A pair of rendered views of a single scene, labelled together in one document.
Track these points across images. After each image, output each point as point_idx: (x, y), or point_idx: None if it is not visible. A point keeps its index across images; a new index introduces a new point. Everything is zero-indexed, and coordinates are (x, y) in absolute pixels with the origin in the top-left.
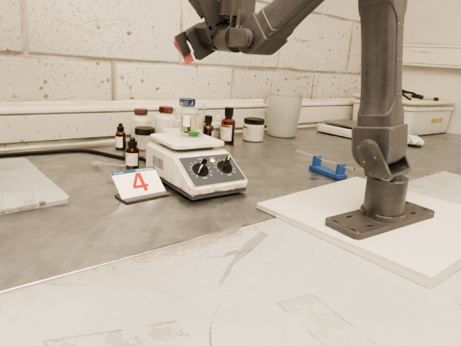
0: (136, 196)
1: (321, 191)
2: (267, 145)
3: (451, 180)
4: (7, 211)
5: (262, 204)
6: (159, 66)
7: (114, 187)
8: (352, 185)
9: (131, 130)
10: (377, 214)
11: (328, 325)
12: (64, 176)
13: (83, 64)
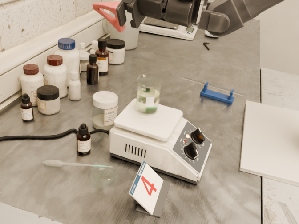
0: (156, 203)
1: (254, 131)
2: (135, 67)
3: (276, 78)
4: None
5: (245, 167)
6: (21, 4)
7: (117, 196)
8: (259, 114)
9: (24, 92)
10: None
11: None
12: (47, 201)
13: None
